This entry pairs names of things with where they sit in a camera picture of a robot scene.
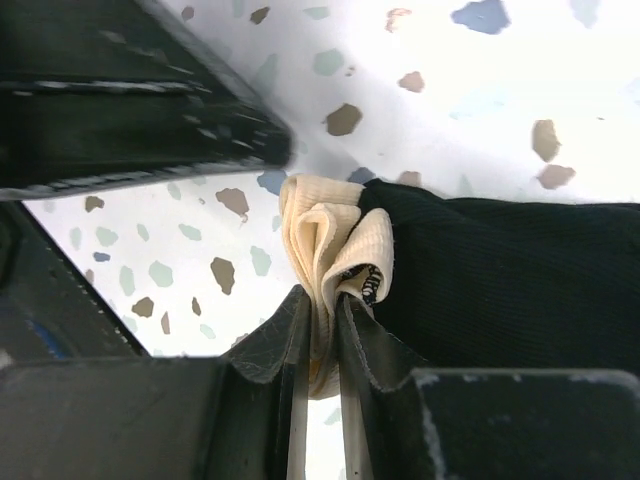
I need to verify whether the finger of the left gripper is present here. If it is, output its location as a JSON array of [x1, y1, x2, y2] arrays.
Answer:
[[1, 0, 293, 200]]

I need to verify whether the black underwear beige waistband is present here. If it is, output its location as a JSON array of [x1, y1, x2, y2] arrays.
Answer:
[[279, 175, 639, 399]]

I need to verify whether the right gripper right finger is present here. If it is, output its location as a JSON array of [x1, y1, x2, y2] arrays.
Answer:
[[336, 295, 639, 480]]

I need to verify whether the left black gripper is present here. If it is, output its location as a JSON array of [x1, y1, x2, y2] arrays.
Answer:
[[1, 202, 148, 360]]

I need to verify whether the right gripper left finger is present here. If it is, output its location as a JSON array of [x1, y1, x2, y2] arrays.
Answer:
[[1, 286, 310, 479]]

